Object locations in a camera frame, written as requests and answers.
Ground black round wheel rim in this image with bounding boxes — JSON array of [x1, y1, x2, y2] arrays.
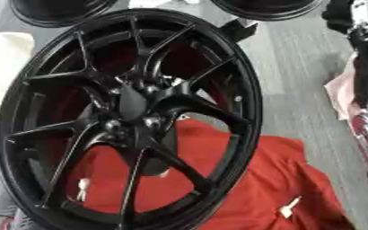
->
[[8, 0, 120, 29], [207, 0, 326, 22]]

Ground black wheel stand block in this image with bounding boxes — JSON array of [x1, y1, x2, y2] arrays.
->
[[218, 17, 259, 43]]

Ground white pin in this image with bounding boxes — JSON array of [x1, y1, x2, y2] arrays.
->
[[278, 195, 303, 219], [74, 178, 93, 202]]

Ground black spoked wheel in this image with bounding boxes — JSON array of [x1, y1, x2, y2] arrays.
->
[[0, 8, 265, 230]]

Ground pink cloth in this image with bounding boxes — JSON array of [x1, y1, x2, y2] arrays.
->
[[322, 52, 364, 121]]

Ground pale white cushion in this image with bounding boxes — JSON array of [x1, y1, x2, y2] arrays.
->
[[0, 31, 37, 122]]

